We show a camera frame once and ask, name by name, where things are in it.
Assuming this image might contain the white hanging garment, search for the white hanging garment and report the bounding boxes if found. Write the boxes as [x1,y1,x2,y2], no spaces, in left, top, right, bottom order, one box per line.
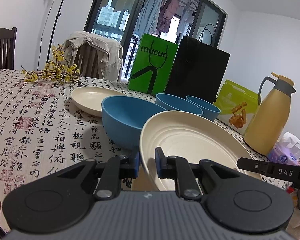
[175,0,197,37]

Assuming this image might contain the white plastic bag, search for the white plastic bag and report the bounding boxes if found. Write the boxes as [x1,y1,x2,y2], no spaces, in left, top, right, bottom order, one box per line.
[279,131,300,159]

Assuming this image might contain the yellow-green snack box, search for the yellow-green snack box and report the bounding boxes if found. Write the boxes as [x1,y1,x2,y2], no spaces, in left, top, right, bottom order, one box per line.
[213,79,262,135]

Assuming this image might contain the blue bowl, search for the blue bowl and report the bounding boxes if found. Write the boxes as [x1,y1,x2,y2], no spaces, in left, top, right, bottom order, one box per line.
[101,95,168,150]
[186,95,221,122]
[155,93,203,117]

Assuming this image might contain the black paper bag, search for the black paper bag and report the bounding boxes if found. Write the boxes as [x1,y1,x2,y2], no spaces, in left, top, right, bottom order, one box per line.
[164,24,231,104]

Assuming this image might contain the yellow flower branch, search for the yellow flower branch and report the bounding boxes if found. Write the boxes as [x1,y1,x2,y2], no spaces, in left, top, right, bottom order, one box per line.
[20,42,82,84]

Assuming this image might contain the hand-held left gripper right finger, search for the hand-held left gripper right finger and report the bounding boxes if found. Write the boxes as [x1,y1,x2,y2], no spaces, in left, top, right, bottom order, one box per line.
[155,147,240,200]

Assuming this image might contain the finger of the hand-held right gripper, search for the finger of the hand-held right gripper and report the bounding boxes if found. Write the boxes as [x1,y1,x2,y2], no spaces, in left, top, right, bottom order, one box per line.
[236,157,274,178]

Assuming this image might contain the beige jacket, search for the beige jacket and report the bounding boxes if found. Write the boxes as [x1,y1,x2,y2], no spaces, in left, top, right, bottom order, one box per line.
[61,31,123,82]

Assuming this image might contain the calligraphy print tablecloth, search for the calligraphy print tablecloth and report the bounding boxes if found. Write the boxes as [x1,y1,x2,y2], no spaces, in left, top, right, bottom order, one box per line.
[0,69,288,233]

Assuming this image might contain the purple tissue pack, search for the purple tissue pack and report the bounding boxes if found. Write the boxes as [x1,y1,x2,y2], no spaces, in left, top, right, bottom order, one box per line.
[266,142,300,166]

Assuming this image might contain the yellow thermos jug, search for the yellow thermos jug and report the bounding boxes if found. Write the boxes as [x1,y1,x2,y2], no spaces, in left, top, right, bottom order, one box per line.
[243,72,297,156]

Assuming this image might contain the cream plate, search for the cream plate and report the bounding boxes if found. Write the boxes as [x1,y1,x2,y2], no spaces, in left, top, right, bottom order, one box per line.
[71,87,127,117]
[131,110,262,192]

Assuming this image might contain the green paper bag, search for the green paper bag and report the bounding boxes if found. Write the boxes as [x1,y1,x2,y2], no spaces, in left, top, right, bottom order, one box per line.
[128,33,180,95]

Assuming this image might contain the dark wooden chair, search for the dark wooden chair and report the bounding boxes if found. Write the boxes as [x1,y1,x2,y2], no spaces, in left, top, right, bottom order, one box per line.
[74,45,100,79]
[0,25,17,70]

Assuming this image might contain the studio light on stand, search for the studio light on stand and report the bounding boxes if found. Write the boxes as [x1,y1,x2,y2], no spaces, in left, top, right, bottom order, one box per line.
[46,0,74,64]

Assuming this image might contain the pink hanging garment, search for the pink hanging garment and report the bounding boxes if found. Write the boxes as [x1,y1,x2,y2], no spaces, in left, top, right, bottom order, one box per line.
[156,0,180,32]

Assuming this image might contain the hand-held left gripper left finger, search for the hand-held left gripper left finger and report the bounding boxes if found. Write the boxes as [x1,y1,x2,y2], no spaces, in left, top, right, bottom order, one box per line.
[55,152,142,201]

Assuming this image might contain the light blue hanging garment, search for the light blue hanging garment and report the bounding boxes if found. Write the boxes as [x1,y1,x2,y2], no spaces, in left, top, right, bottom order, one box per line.
[135,0,165,34]

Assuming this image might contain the black framed glass door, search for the black framed glass door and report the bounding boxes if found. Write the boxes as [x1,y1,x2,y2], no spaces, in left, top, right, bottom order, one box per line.
[84,0,227,80]

